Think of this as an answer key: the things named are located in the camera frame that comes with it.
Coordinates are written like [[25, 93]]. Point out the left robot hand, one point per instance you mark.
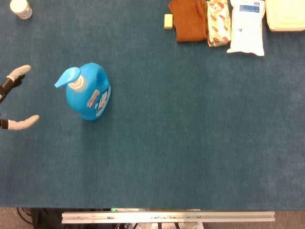
[[20, 71]]

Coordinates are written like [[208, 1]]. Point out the blue pump detergent bottle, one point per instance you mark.
[[88, 105]]

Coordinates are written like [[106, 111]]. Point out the small white jar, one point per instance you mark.
[[20, 8]]

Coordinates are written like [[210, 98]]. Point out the pale yellow soap bar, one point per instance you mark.
[[168, 21]]

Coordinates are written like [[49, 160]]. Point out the blue table mat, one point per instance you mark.
[[166, 143]]

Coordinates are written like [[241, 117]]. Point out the rust brown folded cloth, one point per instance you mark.
[[189, 21]]

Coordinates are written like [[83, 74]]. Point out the beige red-print snack packet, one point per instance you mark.
[[218, 23]]

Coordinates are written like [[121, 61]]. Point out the white refill pouch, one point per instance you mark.
[[247, 31]]

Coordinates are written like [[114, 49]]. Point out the cream lidded plastic box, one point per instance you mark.
[[286, 14]]

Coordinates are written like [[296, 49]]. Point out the aluminium profile rail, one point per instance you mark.
[[166, 217]]

